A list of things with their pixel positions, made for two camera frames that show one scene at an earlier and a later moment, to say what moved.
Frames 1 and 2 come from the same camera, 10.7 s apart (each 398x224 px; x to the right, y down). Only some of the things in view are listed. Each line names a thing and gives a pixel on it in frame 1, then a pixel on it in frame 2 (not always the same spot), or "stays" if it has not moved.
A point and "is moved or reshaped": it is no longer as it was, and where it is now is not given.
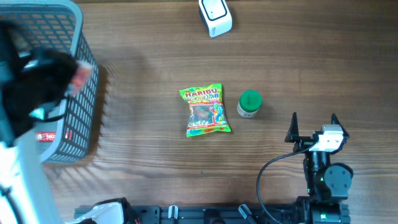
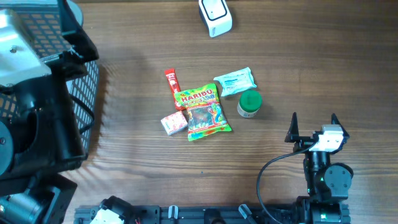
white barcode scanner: [217, 16] stays
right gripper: [292, 135] stays
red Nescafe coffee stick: [45, 136] is moved or reshaped
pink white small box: [81, 76] -> [174, 122]
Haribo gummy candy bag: [207, 114] is moved or reshaped
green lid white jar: [250, 101] stays
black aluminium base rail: [204, 214] stays
